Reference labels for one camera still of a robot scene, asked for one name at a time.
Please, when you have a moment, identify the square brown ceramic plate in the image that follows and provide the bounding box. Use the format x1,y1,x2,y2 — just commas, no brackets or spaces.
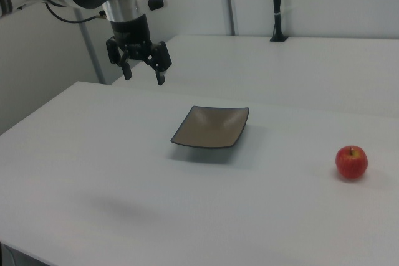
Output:
170,105,250,149

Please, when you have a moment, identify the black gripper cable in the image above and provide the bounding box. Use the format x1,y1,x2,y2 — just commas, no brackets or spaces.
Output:
45,2,108,24

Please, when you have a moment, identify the red apple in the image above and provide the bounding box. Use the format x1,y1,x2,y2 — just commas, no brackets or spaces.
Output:
335,145,369,181

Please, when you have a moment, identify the aluminium frame post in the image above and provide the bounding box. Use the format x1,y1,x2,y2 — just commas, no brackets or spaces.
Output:
217,0,236,37

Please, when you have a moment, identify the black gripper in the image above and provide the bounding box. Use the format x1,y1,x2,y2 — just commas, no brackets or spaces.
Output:
105,13,173,87

